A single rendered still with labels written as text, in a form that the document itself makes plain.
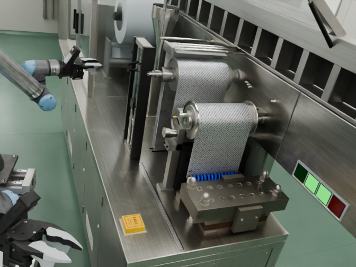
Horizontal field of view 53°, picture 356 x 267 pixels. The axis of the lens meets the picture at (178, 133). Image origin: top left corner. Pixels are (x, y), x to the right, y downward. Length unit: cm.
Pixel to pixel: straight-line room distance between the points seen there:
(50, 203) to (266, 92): 188
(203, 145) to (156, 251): 42
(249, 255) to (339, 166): 52
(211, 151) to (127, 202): 39
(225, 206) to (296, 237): 173
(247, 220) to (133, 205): 45
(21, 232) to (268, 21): 117
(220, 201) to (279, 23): 72
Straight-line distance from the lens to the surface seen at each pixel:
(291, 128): 138
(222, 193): 137
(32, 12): 673
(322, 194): 129
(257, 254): 151
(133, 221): 133
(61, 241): 84
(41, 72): 175
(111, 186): 152
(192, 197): 131
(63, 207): 278
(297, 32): 139
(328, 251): 301
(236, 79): 165
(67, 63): 178
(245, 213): 136
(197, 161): 139
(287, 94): 139
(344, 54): 123
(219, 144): 139
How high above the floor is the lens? 183
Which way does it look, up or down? 28 degrees down
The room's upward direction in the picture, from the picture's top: 11 degrees clockwise
